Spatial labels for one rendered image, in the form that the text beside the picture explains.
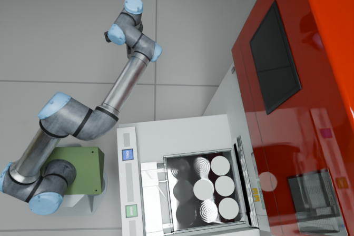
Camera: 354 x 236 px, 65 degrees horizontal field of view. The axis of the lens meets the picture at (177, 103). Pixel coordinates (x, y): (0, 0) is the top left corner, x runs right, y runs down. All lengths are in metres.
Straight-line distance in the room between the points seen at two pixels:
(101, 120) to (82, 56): 1.78
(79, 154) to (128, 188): 0.29
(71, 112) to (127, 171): 0.51
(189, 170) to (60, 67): 1.71
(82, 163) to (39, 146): 0.35
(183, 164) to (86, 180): 0.49
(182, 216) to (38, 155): 0.72
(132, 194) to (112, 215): 0.98
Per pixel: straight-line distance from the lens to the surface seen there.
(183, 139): 1.58
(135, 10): 1.17
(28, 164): 1.22
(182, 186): 1.47
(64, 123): 1.03
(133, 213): 1.39
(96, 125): 1.03
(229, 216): 1.51
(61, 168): 1.42
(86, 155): 1.42
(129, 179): 1.41
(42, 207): 1.34
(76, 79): 2.68
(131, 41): 1.15
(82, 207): 2.40
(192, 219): 1.47
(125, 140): 1.44
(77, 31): 2.93
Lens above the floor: 2.35
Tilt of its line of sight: 69 degrees down
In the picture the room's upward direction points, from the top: 14 degrees clockwise
